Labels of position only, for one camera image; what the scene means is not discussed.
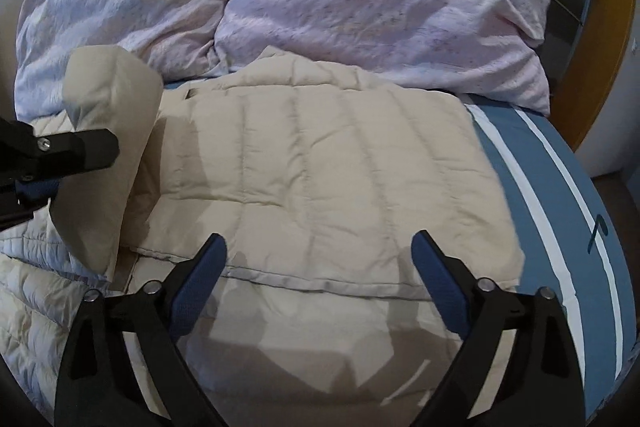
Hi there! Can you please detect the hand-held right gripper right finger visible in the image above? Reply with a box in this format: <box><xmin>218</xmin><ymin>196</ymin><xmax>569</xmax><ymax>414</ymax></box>
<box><xmin>411</xmin><ymin>229</ymin><xmax>586</xmax><ymax>427</ymax></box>

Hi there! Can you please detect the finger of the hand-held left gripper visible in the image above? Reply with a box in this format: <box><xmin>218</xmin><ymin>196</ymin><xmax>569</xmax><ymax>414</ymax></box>
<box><xmin>0</xmin><ymin>177</ymin><xmax>62</xmax><ymax>229</ymax></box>
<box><xmin>0</xmin><ymin>117</ymin><xmax>120</xmax><ymax>182</ymax></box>

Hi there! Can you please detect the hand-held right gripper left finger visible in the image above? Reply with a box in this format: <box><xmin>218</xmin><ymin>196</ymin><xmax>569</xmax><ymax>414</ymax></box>
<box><xmin>54</xmin><ymin>233</ymin><xmax>229</xmax><ymax>427</ymax></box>

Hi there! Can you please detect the beige quilted down jacket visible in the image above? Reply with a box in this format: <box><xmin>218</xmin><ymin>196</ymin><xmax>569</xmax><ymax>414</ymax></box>
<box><xmin>0</xmin><ymin>46</ymin><xmax>526</xmax><ymax>427</ymax></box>

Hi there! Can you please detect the wooden framed glass door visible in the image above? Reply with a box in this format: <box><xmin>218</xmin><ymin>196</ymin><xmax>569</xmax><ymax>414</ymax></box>
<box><xmin>505</xmin><ymin>0</ymin><xmax>640</xmax><ymax>152</ymax></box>

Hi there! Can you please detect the lilac crinkled duvet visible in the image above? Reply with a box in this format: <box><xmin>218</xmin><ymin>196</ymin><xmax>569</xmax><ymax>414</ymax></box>
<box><xmin>14</xmin><ymin>0</ymin><xmax>553</xmax><ymax>118</ymax></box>

